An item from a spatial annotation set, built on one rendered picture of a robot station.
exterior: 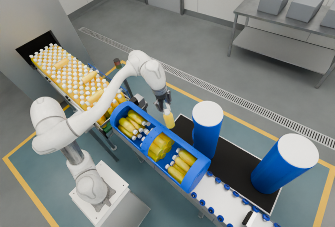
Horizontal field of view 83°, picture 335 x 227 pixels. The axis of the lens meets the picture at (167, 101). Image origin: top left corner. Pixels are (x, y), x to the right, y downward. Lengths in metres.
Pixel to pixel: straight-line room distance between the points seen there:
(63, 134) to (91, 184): 0.55
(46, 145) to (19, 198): 2.42
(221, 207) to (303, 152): 0.75
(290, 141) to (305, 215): 1.18
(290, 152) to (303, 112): 1.72
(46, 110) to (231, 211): 1.34
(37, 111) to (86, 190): 0.61
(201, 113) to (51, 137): 1.23
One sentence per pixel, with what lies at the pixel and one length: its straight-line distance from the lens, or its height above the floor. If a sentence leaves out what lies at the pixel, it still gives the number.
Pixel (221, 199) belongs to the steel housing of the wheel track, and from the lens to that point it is 1.63.
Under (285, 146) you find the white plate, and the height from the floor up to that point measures 1.04.
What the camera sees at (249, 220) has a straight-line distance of 1.49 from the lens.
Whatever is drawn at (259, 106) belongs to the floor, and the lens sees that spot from 3.25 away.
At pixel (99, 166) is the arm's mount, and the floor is 1.01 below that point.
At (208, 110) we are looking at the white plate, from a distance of 1.79.
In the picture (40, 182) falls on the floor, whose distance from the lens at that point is 3.28.
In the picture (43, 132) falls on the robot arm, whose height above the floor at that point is 1.83.
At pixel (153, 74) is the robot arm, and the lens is 0.94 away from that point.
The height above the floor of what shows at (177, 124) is 0.15.
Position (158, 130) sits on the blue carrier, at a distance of 1.48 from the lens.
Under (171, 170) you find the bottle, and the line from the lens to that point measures 1.51.
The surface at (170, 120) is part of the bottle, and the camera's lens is 1.34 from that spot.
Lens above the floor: 2.52
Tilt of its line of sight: 53 degrees down
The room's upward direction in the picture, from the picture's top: 10 degrees counter-clockwise
